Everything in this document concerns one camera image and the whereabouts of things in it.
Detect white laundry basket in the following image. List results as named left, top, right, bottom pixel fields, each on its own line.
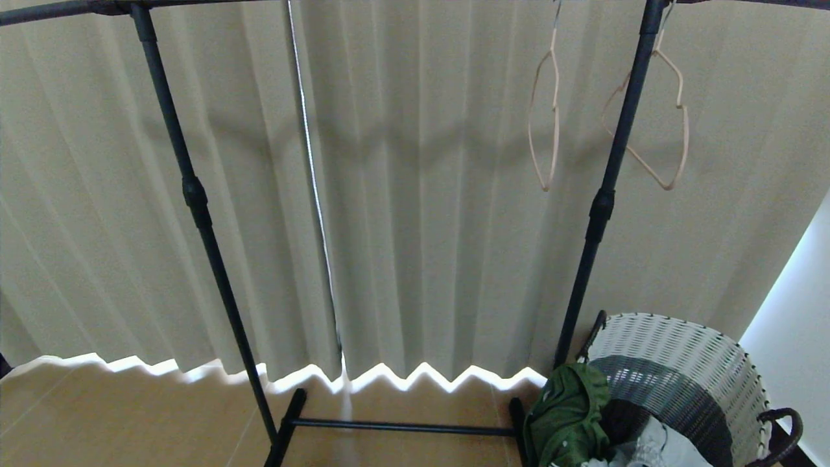
left=576, top=309, right=805, bottom=467

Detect beige curtain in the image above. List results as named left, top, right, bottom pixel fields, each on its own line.
left=0, top=0, right=830, bottom=393

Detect pale grey shorts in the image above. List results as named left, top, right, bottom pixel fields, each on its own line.
left=580, top=415, right=714, bottom=467

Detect green shirt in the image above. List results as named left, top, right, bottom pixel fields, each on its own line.
left=523, top=363, right=611, bottom=467

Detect pink clothes hanger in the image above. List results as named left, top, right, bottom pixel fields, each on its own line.
left=601, top=0, right=691, bottom=191
left=527, top=0, right=562, bottom=193

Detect black clothes rack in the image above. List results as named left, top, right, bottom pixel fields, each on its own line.
left=0, top=0, right=830, bottom=467

